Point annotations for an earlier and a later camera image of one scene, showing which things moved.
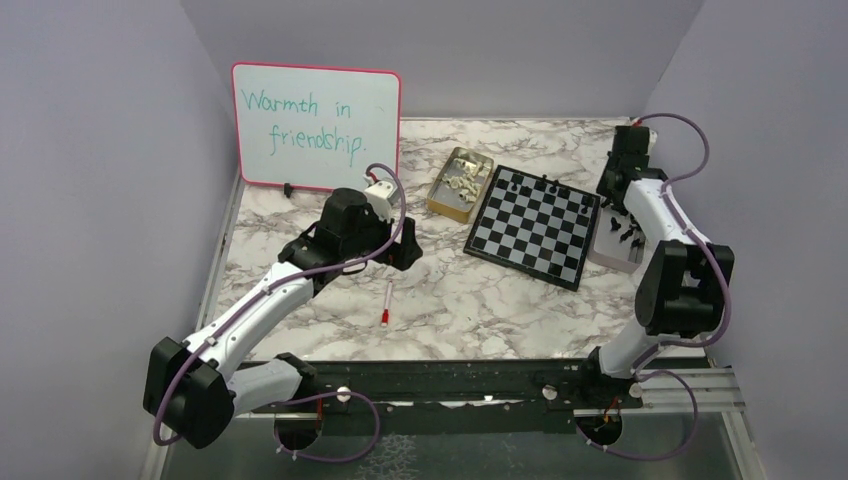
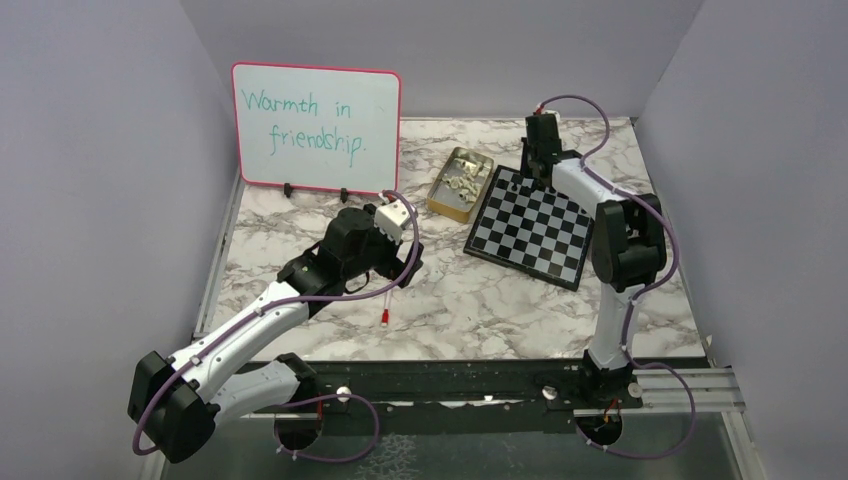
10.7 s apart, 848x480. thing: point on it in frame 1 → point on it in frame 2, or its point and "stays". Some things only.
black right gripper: [601, 185] → [524, 169]
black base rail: [453, 397] stays
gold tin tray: [460, 187] stays
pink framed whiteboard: [314, 127] stays
